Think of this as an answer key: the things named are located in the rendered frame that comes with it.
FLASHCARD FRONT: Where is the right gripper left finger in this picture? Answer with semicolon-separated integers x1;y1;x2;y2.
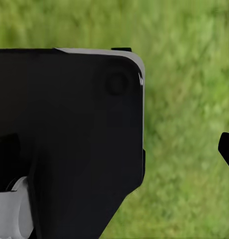
0;132;21;184

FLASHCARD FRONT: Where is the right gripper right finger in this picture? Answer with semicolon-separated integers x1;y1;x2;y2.
218;132;229;165

